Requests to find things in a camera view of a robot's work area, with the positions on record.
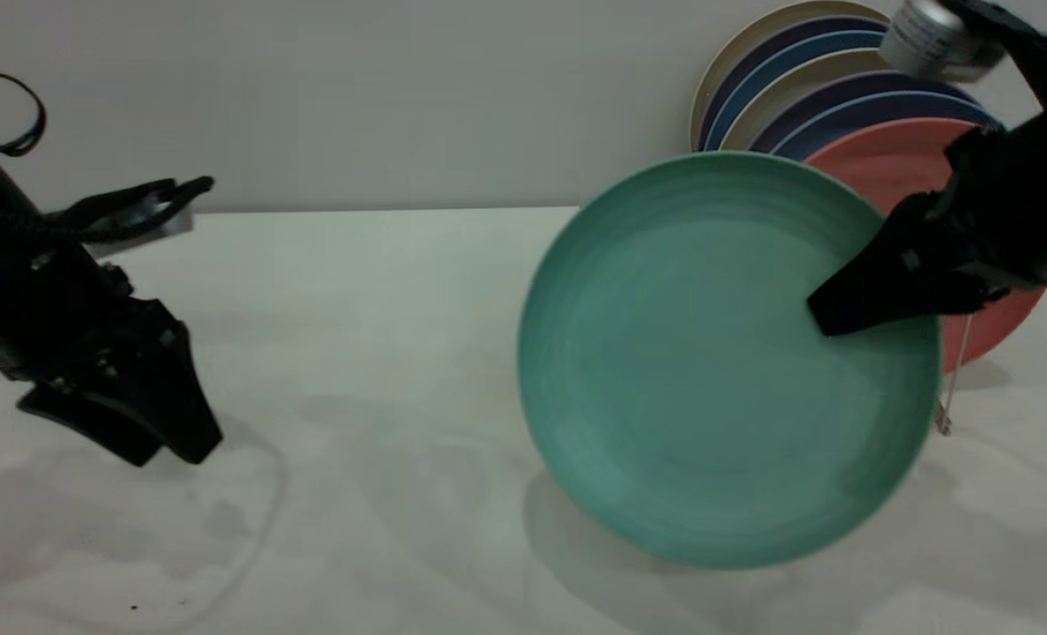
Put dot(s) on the pink round plate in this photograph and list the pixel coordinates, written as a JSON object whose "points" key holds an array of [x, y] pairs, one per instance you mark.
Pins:
{"points": [[885, 163]]}

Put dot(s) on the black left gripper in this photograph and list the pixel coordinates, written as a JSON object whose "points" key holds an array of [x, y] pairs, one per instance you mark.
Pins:
{"points": [[47, 309]]}

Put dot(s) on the dark purple round plate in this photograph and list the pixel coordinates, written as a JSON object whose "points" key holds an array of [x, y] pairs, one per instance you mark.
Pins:
{"points": [[827, 26], [841, 88]]}

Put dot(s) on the beige round plate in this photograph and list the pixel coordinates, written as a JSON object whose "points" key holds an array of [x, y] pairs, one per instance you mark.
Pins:
{"points": [[796, 84], [735, 48]]}

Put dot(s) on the green round plate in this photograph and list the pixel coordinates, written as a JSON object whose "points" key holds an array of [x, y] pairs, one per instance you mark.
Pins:
{"points": [[708, 353]]}

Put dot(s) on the blue round plate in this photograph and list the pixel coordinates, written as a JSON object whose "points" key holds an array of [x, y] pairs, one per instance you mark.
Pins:
{"points": [[885, 110], [841, 41]]}

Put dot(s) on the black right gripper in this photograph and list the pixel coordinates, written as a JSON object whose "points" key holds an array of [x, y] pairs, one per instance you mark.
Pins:
{"points": [[1026, 203]]}

